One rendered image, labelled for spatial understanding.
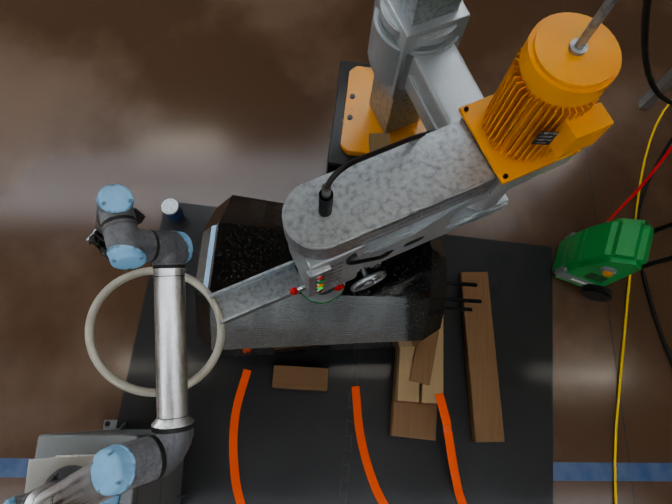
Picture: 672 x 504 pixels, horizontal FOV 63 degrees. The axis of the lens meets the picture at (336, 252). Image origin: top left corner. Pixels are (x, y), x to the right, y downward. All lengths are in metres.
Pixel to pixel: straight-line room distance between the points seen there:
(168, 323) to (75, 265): 2.05
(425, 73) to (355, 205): 0.71
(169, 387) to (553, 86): 1.25
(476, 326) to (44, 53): 3.30
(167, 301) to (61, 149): 2.45
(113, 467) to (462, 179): 1.24
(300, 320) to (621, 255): 1.68
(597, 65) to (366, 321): 1.49
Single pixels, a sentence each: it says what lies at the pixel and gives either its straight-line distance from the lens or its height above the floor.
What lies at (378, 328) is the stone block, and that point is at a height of 0.68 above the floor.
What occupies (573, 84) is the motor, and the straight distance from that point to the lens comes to 1.47.
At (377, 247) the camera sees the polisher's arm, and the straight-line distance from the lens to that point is 1.92.
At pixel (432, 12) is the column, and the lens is 2.13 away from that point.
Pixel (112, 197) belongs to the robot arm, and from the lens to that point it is 1.55.
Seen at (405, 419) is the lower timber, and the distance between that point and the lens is 3.12.
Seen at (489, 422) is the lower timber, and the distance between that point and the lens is 3.23.
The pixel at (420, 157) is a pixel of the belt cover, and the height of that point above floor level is 1.67.
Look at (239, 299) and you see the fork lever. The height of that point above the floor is 1.06.
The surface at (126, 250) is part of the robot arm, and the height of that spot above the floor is 1.83.
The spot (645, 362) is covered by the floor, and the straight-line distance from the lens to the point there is 3.74.
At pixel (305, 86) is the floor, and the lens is 3.82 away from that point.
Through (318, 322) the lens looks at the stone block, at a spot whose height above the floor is 0.70.
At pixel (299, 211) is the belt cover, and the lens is 1.62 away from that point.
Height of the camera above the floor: 3.18
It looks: 73 degrees down
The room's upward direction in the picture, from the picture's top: 8 degrees clockwise
